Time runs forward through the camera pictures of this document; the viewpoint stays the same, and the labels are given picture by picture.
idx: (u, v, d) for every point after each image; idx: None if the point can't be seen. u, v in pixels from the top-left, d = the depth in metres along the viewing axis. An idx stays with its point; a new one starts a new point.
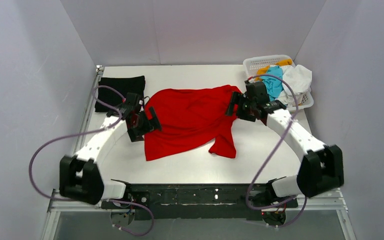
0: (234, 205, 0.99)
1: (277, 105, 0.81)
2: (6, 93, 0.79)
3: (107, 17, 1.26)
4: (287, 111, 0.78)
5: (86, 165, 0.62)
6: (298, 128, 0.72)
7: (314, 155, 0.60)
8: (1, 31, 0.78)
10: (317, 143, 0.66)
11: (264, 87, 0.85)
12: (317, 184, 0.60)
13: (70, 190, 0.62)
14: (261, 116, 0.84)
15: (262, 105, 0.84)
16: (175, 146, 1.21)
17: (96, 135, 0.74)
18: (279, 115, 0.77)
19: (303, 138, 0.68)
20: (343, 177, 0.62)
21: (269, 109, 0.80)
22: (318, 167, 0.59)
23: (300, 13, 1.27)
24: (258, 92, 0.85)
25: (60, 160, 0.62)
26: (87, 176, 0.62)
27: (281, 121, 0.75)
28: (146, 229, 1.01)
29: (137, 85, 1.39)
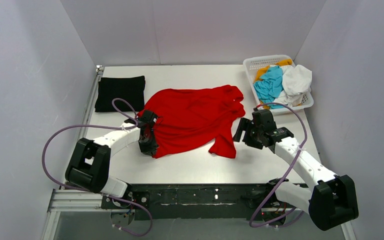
0: (234, 205, 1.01)
1: (284, 132, 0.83)
2: (6, 94, 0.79)
3: (107, 16, 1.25)
4: (295, 139, 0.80)
5: (99, 149, 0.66)
6: (307, 156, 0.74)
7: (326, 187, 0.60)
8: (0, 32, 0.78)
10: (328, 173, 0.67)
11: (270, 115, 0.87)
12: (330, 216, 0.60)
13: (76, 171, 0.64)
14: (269, 143, 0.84)
15: (269, 132, 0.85)
16: (175, 146, 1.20)
17: (114, 131, 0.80)
18: (288, 143, 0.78)
19: (313, 168, 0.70)
20: (357, 209, 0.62)
21: (277, 137, 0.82)
22: (332, 198, 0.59)
23: (300, 13, 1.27)
24: (264, 120, 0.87)
25: (77, 140, 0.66)
26: (98, 159, 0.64)
27: (289, 149, 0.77)
28: (146, 230, 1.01)
29: (137, 84, 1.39)
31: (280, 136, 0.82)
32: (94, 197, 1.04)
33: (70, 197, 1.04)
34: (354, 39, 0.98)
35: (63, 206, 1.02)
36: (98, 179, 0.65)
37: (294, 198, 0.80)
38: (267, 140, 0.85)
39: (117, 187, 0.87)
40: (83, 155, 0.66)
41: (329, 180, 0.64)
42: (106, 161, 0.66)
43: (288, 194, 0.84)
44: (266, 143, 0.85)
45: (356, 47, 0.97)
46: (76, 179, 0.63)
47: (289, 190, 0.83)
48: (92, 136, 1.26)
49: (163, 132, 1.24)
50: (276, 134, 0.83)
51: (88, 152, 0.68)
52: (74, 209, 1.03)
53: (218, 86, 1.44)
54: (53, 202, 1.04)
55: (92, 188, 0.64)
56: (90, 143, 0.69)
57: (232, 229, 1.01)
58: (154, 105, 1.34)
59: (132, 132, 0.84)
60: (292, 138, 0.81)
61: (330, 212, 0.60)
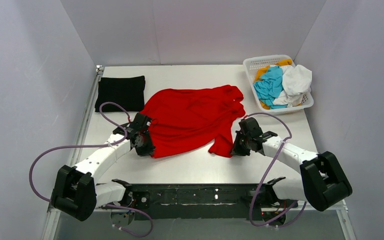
0: (234, 205, 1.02)
1: (269, 134, 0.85)
2: (6, 94, 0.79)
3: (107, 16, 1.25)
4: (278, 137, 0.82)
5: (81, 179, 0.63)
6: (290, 146, 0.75)
7: (311, 164, 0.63)
8: (0, 32, 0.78)
10: (310, 154, 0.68)
11: (255, 122, 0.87)
12: (324, 194, 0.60)
13: (62, 200, 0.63)
14: (258, 147, 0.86)
15: (257, 138, 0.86)
16: (175, 146, 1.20)
17: (100, 150, 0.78)
18: (272, 141, 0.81)
19: (297, 152, 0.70)
20: (349, 183, 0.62)
21: (262, 139, 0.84)
22: (318, 173, 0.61)
23: (300, 13, 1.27)
24: (250, 127, 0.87)
25: (58, 170, 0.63)
26: (80, 191, 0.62)
27: (274, 144, 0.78)
28: (146, 230, 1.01)
29: (137, 84, 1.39)
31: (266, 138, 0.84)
32: None
33: None
34: (354, 39, 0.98)
35: None
36: (84, 206, 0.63)
37: (294, 195, 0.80)
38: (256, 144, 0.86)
39: (111, 196, 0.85)
40: (66, 183, 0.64)
41: (313, 158, 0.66)
42: (90, 188, 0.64)
43: (287, 192, 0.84)
44: (256, 147, 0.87)
45: (356, 47, 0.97)
46: (62, 206, 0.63)
47: (288, 187, 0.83)
48: (91, 136, 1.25)
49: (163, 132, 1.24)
50: (262, 137, 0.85)
51: (72, 178, 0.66)
52: None
53: (216, 86, 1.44)
54: None
55: (78, 217, 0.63)
56: (73, 170, 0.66)
57: (232, 229, 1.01)
58: (153, 105, 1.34)
59: (120, 147, 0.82)
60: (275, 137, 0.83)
61: (321, 188, 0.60)
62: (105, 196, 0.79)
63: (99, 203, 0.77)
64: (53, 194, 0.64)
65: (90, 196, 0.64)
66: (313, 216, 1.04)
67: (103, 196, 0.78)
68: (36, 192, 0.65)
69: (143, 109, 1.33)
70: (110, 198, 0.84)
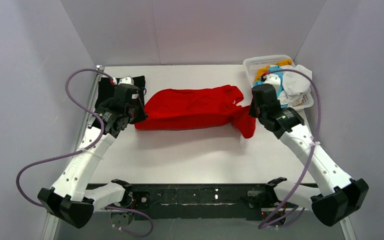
0: (234, 205, 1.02)
1: (293, 118, 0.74)
2: (6, 93, 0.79)
3: (107, 16, 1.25)
4: (306, 128, 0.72)
5: (61, 203, 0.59)
6: (320, 154, 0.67)
7: (344, 196, 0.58)
8: (0, 31, 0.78)
10: (342, 177, 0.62)
11: (274, 94, 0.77)
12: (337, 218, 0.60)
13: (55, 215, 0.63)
14: (276, 128, 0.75)
15: (275, 116, 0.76)
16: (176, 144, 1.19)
17: (77, 158, 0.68)
18: (299, 135, 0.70)
19: (328, 170, 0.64)
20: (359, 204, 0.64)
21: (286, 122, 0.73)
22: (344, 206, 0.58)
23: (300, 12, 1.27)
24: (268, 99, 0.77)
25: (38, 195, 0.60)
26: (65, 214, 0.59)
27: (301, 143, 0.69)
28: (147, 230, 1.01)
29: (137, 84, 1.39)
31: (290, 122, 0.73)
32: None
33: None
34: (354, 38, 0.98)
35: None
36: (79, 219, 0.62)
37: (293, 196, 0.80)
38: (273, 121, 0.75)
39: (110, 198, 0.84)
40: (53, 202, 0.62)
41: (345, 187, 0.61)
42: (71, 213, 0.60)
43: (287, 194, 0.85)
44: (273, 128, 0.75)
45: (356, 47, 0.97)
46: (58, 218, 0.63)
47: (290, 190, 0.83)
48: None
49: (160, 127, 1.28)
50: (283, 119, 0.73)
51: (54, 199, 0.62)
52: None
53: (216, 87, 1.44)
54: None
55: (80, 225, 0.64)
56: (52, 192, 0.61)
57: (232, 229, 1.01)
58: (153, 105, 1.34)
59: (99, 148, 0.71)
60: (302, 125, 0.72)
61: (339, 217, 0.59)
62: (103, 199, 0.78)
63: (98, 207, 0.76)
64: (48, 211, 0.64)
65: (82, 209, 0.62)
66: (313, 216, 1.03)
67: (101, 199, 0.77)
68: (34, 201, 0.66)
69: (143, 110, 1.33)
70: (109, 200, 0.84)
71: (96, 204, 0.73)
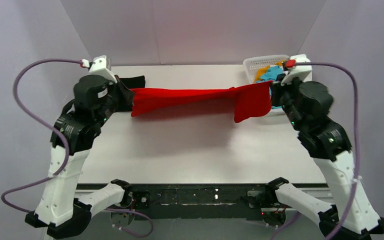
0: (234, 204, 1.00)
1: (341, 140, 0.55)
2: (7, 93, 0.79)
3: (106, 16, 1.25)
4: (350, 154, 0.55)
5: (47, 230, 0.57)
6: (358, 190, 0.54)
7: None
8: (0, 31, 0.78)
10: (372, 218, 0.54)
11: (329, 105, 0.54)
12: None
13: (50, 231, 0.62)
14: (316, 149, 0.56)
15: (319, 134, 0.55)
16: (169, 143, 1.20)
17: (50, 183, 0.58)
18: (342, 166, 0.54)
19: (361, 208, 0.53)
20: None
21: (331, 146, 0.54)
22: None
23: (300, 12, 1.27)
24: (318, 112, 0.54)
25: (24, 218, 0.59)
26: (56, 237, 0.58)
27: (341, 175, 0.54)
28: (147, 231, 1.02)
29: (136, 85, 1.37)
31: (335, 146, 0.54)
32: None
33: None
34: (355, 38, 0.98)
35: None
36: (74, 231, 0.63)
37: (298, 204, 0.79)
38: (315, 142, 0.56)
39: (109, 200, 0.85)
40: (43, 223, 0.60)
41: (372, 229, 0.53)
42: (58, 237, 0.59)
43: (289, 199, 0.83)
44: (311, 148, 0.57)
45: (356, 47, 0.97)
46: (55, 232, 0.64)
47: (292, 196, 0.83)
48: None
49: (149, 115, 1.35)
50: (330, 144, 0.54)
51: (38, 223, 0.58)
52: None
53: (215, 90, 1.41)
54: None
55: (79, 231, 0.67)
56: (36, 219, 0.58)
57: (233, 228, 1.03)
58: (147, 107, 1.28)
59: (71, 169, 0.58)
60: (348, 154, 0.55)
61: None
62: (101, 203, 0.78)
63: (96, 211, 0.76)
64: None
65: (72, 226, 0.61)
66: None
67: (99, 203, 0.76)
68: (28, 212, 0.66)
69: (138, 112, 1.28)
70: (108, 202, 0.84)
71: (94, 208, 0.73)
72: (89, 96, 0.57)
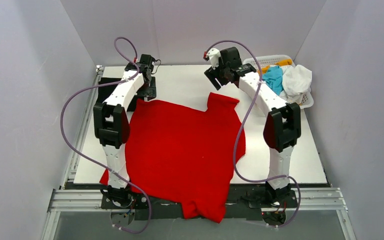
0: (234, 204, 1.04)
1: (248, 68, 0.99)
2: (6, 93, 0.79)
3: (106, 15, 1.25)
4: (255, 74, 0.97)
5: (115, 109, 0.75)
6: (265, 89, 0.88)
7: (277, 112, 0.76)
8: (0, 32, 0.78)
10: (280, 102, 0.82)
11: (235, 53, 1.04)
12: (279, 136, 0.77)
13: (103, 131, 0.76)
14: (234, 79, 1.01)
15: (234, 68, 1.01)
16: (166, 186, 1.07)
17: (121, 86, 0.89)
18: (249, 79, 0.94)
19: (269, 98, 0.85)
20: (300, 130, 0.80)
21: (240, 72, 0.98)
22: (280, 122, 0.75)
23: (300, 13, 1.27)
24: (230, 57, 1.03)
25: (92, 106, 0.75)
26: (118, 118, 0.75)
27: (251, 83, 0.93)
28: (140, 228, 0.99)
29: None
31: (244, 71, 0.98)
32: (93, 197, 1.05)
33: (70, 197, 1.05)
34: (354, 38, 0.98)
35: (64, 206, 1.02)
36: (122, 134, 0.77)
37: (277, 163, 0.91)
38: (233, 74, 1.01)
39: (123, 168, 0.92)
40: (102, 117, 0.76)
41: (280, 106, 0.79)
42: (124, 114, 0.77)
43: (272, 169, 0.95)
44: (231, 78, 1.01)
45: (356, 47, 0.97)
46: (104, 136, 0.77)
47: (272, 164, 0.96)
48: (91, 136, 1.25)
49: (140, 164, 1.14)
50: (239, 70, 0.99)
51: (105, 112, 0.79)
52: (74, 209, 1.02)
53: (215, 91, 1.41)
54: (53, 202, 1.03)
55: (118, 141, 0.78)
56: (105, 105, 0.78)
57: (232, 229, 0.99)
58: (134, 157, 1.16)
59: (136, 82, 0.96)
60: (253, 73, 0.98)
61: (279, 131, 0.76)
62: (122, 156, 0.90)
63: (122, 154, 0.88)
64: (95, 126, 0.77)
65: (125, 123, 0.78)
66: (312, 216, 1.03)
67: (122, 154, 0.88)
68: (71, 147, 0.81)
69: (132, 163, 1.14)
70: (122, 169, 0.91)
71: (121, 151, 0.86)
72: (147, 56, 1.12)
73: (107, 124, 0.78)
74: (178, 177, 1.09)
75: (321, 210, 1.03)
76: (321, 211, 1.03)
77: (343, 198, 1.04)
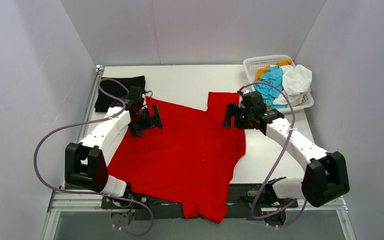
0: (234, 204, 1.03)
1: (276, 114, 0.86)
2: (6, 93, 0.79)
3: (106, 16, 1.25)
4: (285, 120, 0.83)
5: (90, 152, 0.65)
6: (298, 137, 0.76)
7: (318, 164, 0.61)
8: (0, 32, 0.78)
10: (319, 151, 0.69)
11: (259, 97, 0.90)
12: (323, 193, 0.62)
13: (75, 177, 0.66)
14: (260, 126, 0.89)
15: (260, 115, 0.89)
16: (165, 185, 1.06)
17: (102, 124, 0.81)
18: (278, 125, 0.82)
19: (304, 146, 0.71)
20: (348, 184, 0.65)
21: (268, 119, 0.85)
22: (324, 175, 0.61)
23: (300, 13, 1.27)
24: (255, 102, 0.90)
25: (65, 147, 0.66)
26: (91, 164, 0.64)
27: (281, 130, 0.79)
28: (146, 229, 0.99)
29: (136, 84, 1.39)
31: (271, 118, 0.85)
32: (93, 197, 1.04)
33: (70, 197, 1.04)
34: (354, 38, 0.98)
35: (64, 206, 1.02)
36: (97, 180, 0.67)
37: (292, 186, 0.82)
38: (260, 122, 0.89)
39: (116, 187, 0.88)
40: (76, 160, 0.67)
41: (321, 157, 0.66)
42: (101, 159, 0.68)
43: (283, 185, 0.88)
44: (257, 125, 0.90)
45: (356, 47, 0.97)
46: (76, 183, 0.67)
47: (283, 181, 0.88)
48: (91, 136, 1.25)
49: (139, 164, 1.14)
50: (266, 116, 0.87)
51: (81, 154, 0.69)
52: (74, 209, 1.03)
53: (215, 91, 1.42)
54: (53, 202, 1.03)
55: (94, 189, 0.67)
56: (80, 146, 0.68)
57: (232, 228, 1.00)
58: (133, 157, 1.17)
59: (121, 120, 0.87)
60: (282, 119, 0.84)
61: (323, 189, 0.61)
62: (111, 182, 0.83)
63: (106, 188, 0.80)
64: (66, 171, 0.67)
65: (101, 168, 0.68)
66: (312, 216, 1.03)
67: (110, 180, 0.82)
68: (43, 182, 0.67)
69: (131, 164, 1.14)
70: (114, 189, 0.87)
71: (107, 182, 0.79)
72: (135, 90, 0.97)
73: (80, 169, 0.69)
74: (177, 177, 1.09)
75: (321, 210, 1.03)
76: (321, 211, 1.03)
77: (343, 198, 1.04)
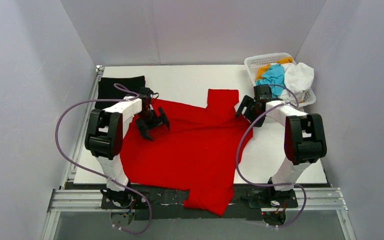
0: (234, 204, 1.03)
1: (276, 98, 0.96)
2: (6, 95, 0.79)
3: (106, 16, 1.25)
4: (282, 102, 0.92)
5: (112, 115, 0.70)
6: (288, 107, 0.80)
7: (296, 118, 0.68)
8: (0, 33, 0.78)
10: (302, 113, 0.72)
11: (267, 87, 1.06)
12: (299, 146, 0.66)
13: (94, 140, 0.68)
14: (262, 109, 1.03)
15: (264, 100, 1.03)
16: (168, 181, 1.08)
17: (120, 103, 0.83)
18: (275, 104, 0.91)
19: (290, 111, 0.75)
20: (326, 146, 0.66)
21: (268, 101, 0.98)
22: (299, 128, 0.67)
23: (300, 13, 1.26)
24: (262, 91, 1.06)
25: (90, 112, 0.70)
26: (113, 125, 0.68)
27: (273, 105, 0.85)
28: (144, 227, 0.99)
29: (135, 85, 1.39)
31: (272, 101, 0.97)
32: (93, 197, 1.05)
33: (70, 197, 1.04)
34: (354, 37, 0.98)
35: (64, 206, 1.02)
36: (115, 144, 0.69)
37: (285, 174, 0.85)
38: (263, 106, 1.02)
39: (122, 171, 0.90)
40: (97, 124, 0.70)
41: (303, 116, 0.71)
42: (120, 125, 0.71)
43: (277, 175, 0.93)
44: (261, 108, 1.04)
45: (356, 47, 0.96)
46: (95, 147, 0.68)
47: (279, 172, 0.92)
48: None
49: (142, 158, 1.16)
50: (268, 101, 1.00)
51: (101, 121, 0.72)
52: (74, 209, 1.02)
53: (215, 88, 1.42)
54: (53, 202, 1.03)
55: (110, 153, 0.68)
56: (102, 113, 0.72)
57: (232, 228, 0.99)
58: (135, 152, 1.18)
59: (135, 104, 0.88)
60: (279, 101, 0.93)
61: (298, 140, 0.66)
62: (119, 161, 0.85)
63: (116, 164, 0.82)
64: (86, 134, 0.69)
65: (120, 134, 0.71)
66: (312, 216, 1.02)
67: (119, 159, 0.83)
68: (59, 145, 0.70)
69: (134, 158, 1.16)
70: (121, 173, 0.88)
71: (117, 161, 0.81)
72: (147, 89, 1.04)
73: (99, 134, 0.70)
74: (180, 174, 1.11)
75: (321, 210, 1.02)
76: (321, 211, 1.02)
77: (343, 198, 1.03)
